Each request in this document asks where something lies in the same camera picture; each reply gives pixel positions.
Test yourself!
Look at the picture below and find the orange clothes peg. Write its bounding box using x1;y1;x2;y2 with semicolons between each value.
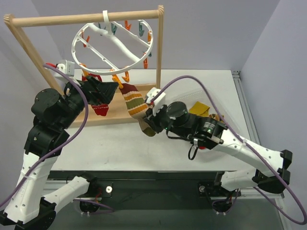
112;74;123;89

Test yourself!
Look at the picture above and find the red white patterned sock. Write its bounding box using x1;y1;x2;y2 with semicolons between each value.
82;73;109;116

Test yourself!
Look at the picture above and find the mustard yellow sock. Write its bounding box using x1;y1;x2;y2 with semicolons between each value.
189;102;210;117

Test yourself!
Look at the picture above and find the white round clip hanger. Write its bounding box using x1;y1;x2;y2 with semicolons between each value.
71;10;154;76

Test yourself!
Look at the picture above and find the maroon striped beige sock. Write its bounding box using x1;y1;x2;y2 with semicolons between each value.
209;114;224;123

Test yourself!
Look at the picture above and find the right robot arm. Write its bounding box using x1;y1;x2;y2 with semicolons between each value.
144;102;293;196

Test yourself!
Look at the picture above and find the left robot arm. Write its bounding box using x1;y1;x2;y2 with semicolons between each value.
0;77;118;230

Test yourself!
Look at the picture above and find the wooden hanger rack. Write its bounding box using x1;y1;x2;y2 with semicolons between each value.
3;5;165;126

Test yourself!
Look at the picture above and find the white plastic basket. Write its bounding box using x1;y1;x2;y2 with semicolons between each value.
171;88;240;149

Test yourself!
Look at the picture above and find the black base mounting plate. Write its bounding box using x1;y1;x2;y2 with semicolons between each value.
48;171;241;212

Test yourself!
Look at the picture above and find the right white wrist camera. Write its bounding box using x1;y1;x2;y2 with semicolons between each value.
145;87;166;116

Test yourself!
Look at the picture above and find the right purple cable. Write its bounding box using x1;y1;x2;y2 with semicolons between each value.
153;75;307;225

